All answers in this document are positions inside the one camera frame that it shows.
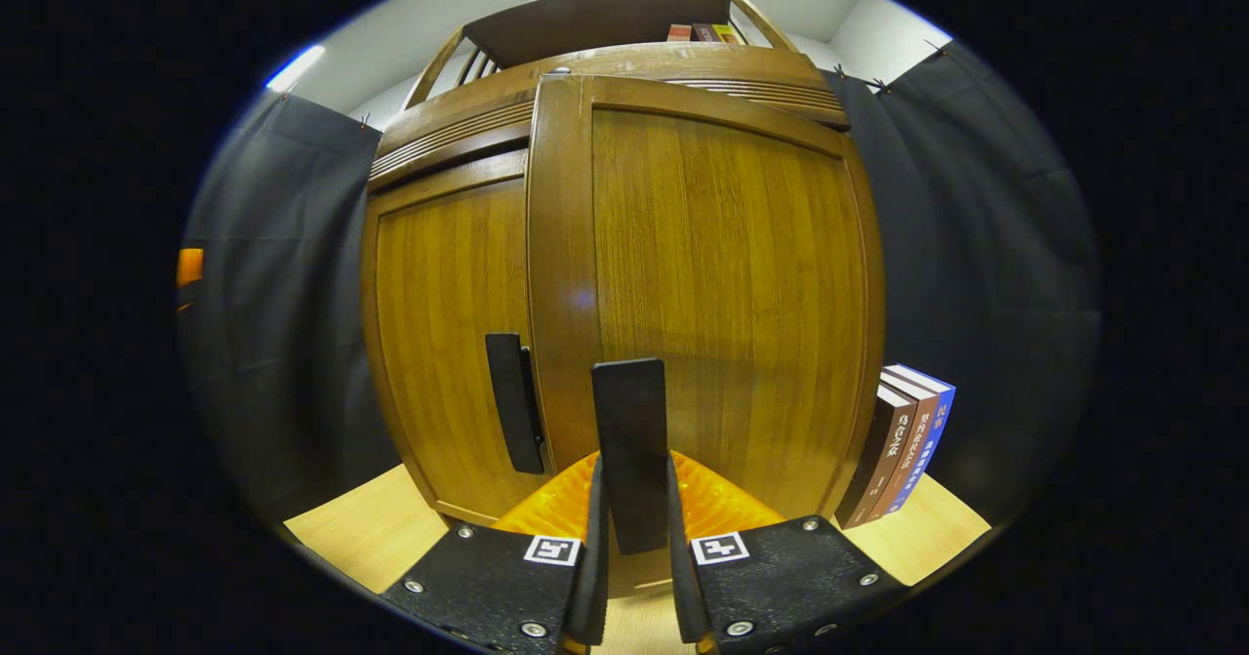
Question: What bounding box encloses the ceiling strip light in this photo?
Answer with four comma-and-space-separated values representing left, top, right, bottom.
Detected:
265, 44, 328, 93

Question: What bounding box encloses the wooden drawer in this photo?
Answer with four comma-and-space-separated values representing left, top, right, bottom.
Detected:
376, 42, 830, 148

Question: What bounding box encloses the blue book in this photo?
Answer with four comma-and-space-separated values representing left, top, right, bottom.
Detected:
883, 363, 957, 514

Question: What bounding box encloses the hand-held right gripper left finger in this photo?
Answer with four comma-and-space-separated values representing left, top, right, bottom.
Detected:
381, 450, 611, 655

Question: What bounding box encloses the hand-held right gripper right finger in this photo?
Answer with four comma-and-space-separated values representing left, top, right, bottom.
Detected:
666, 450, 908, 655

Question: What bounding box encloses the wooden cabinet door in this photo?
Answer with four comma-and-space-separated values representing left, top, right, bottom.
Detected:
527, 74, 887, 597
361, 150, 557, 527

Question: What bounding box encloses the dark brown book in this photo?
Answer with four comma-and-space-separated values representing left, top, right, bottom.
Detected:
835, 385, 918, 529

